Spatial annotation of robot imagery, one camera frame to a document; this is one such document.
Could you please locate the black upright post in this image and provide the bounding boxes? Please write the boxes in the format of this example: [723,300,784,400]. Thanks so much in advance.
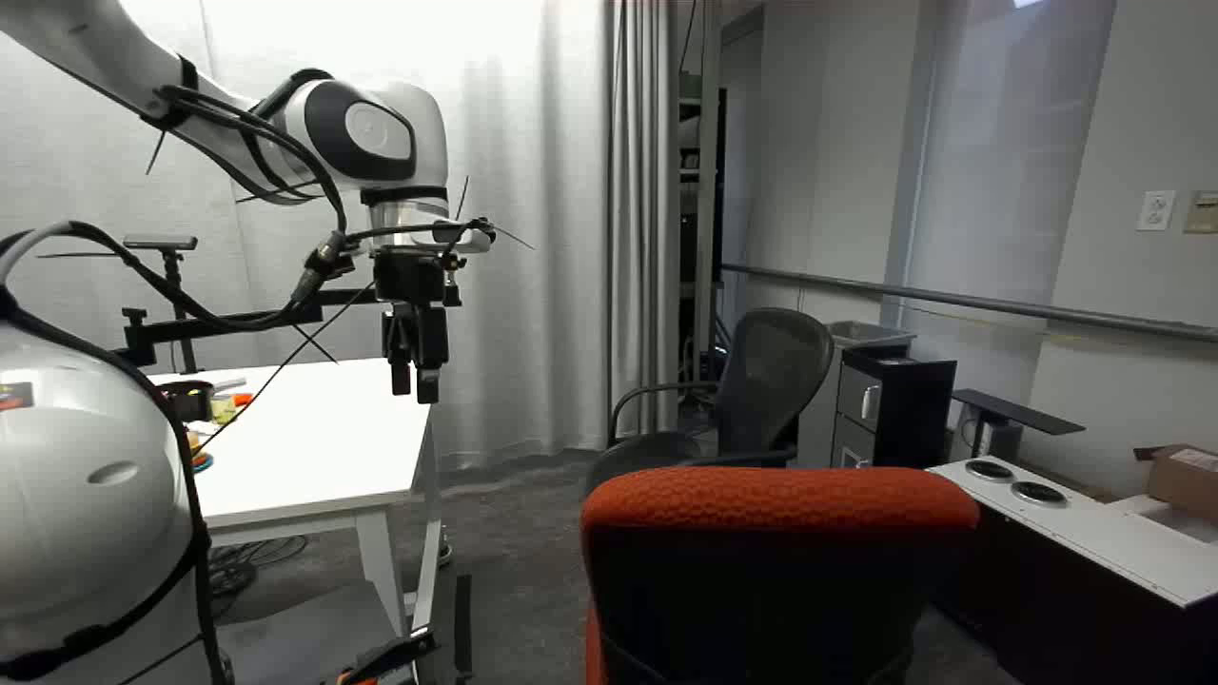
[447,570,477,685]

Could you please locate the grey filing cabinet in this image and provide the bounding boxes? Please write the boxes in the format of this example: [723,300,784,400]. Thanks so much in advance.
[795,319,916,472]

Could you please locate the cardboard box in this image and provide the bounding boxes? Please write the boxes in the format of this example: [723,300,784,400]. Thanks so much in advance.
[1135,442,1218,524]

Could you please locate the orange fabric chair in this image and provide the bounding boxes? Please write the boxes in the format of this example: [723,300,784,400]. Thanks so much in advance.
[579,463,983,685]

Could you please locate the dark cabinet with white top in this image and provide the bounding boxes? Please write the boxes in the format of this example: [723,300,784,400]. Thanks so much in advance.
[923,454,1218,685]

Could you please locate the black computer tower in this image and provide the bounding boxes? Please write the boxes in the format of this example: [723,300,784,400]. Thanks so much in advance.
[828,356,957,472]

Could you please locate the white table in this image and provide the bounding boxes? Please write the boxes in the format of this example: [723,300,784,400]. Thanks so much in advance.
[148,356,447,638]

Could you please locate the black floor cables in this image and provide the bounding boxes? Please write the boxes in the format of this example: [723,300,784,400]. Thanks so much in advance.
[206,533,314,603]

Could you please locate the black clamp with orange tip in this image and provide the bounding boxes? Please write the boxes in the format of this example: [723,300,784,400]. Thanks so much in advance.
[329,623,440,685]

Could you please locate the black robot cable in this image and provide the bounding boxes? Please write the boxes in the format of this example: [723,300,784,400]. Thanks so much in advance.
[0,70,503,383]

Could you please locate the small black table item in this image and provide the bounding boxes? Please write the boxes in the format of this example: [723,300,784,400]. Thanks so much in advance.
[156,377,219,427]

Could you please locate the small colourful table item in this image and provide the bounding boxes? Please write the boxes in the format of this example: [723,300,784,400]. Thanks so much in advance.
[186,388,263,463]

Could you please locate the white light switch plate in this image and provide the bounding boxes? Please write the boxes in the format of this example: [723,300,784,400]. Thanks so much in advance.
[1135,186,1178,231]

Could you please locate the black mesh office chair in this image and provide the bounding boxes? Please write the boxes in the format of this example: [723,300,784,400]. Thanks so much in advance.
[583,305,836,524]

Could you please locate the black flat armrest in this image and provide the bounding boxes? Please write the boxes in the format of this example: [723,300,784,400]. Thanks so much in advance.
[949,383,1089,463]

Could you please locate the grey wall rail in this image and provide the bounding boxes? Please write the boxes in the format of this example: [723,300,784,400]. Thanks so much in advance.
[719,258,1218,343]

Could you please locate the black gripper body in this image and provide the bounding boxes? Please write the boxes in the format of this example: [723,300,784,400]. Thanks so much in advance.
[367,244,463,343]

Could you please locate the white curtain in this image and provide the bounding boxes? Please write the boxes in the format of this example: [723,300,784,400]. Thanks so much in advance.
[0,0,680,477]

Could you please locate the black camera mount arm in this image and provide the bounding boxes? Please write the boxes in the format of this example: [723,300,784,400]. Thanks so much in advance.
[116,231,389,372]

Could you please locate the dark shelving unit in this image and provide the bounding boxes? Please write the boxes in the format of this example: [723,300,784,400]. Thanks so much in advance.
[669,70,730,372]

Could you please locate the beige wall plate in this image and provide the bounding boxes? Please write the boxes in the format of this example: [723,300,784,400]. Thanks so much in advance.
[1182,186,1218,238]

